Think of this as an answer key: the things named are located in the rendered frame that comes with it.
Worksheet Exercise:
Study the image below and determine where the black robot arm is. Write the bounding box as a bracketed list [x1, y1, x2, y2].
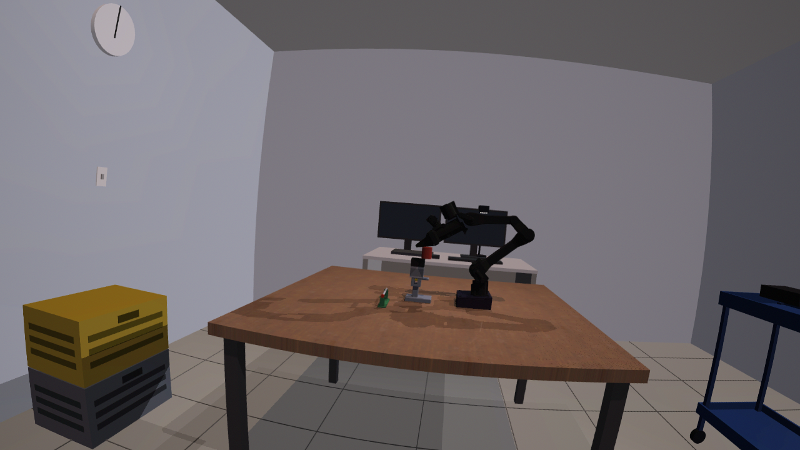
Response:
[426, 201, 535, 296]

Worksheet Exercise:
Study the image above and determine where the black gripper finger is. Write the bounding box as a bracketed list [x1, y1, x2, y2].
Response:
[416, 232, 434, 248]

